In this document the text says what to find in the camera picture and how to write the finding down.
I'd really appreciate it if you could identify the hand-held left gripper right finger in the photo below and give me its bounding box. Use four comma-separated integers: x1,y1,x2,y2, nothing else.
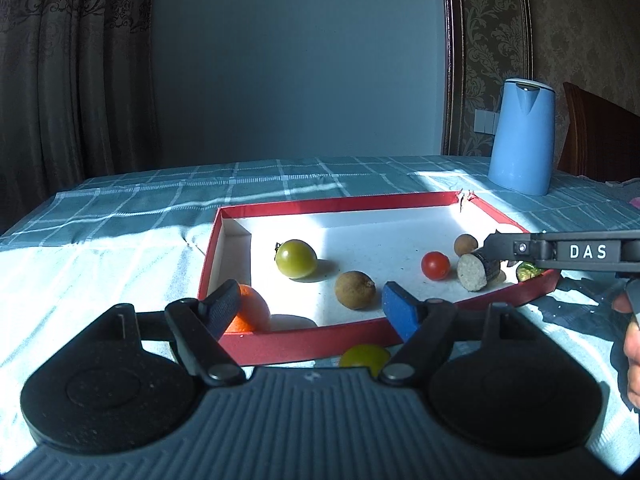
378,281,543,387

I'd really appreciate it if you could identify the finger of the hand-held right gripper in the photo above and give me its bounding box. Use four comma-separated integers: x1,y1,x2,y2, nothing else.
481,229,539,267

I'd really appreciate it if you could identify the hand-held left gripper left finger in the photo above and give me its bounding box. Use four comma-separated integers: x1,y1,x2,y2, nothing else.
95,280,246,387

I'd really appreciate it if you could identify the orange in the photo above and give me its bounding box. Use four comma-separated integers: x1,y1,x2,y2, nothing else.
224,284,272,335

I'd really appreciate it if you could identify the small brown longan fruit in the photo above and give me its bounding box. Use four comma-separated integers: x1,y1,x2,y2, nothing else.
453,234,480,257

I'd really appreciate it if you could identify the dark eggplant slice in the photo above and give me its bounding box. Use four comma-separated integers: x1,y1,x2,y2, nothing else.
456,251,502,292

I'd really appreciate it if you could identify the small red cherry tomato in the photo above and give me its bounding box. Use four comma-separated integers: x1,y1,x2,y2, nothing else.
421,251,451,281

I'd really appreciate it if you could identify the yellow-green tomato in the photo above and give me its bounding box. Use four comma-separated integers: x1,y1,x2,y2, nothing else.
338,344,392,378

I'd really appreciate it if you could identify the red cardboard box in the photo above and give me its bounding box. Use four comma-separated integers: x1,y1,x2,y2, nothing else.
196,190,560,367

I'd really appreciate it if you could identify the green tomato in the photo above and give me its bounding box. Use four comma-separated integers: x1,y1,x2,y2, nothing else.
275,239,319,280

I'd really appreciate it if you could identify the person's right hand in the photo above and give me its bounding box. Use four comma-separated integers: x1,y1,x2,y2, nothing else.
612,290,640,408

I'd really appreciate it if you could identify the blue kettle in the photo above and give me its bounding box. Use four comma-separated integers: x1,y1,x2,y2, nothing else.
487,78,556,197

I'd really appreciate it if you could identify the teal checked tablecloth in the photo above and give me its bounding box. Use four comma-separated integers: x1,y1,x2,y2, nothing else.
0,155,640,466

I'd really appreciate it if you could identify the brown wooden chair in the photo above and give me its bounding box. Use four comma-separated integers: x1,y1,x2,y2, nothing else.
557,81,640,184

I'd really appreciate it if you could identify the dark patterned curtain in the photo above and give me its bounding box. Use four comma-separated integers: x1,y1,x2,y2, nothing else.
0,0,157,236

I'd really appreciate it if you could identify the dark wooden wall frame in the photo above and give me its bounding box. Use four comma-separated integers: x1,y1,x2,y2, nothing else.
440,0,533,157

